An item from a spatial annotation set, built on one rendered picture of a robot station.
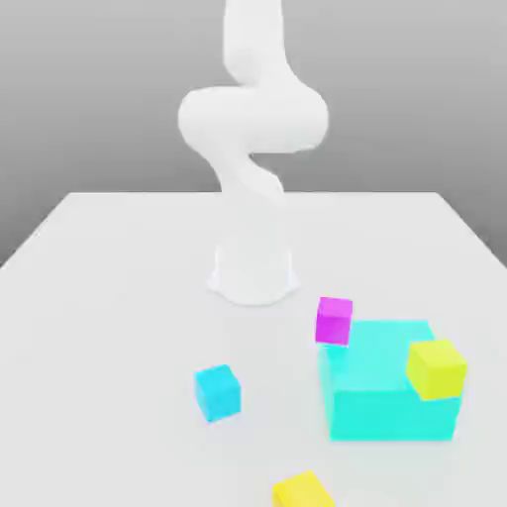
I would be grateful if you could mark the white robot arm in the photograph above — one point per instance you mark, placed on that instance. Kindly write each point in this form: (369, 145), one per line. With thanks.
(253, 119)

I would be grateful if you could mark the small magenta cube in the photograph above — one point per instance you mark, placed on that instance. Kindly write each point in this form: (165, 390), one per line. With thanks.
(333, 321)

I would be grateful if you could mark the small sky blue cube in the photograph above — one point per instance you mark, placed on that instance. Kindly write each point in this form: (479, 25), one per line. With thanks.
(218, 393)

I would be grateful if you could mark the small lime yellow cube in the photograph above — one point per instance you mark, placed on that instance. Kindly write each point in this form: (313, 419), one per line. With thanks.
(435, 370)

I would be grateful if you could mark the large turquoise box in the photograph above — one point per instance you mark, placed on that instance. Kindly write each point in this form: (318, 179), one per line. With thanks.
(376, 380)

